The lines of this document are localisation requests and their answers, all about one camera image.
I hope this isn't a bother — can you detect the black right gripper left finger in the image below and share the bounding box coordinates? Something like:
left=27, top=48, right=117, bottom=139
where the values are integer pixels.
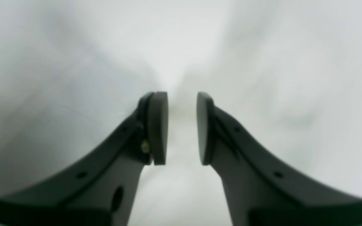
left=0, top=92, right=168, bottom=226

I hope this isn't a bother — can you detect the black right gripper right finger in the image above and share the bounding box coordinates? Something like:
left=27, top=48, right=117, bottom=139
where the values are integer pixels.
left=196, top=92, right=362, bottom=226

